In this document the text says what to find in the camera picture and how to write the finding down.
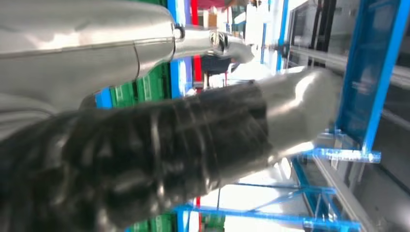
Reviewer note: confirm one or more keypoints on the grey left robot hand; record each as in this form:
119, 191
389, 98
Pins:
80, 38

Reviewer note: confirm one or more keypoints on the blue metal shelf rack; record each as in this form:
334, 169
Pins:
368, 80
181, 76

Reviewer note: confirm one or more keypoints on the grey aluminium frame enclosure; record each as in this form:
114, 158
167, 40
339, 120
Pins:
394, 144

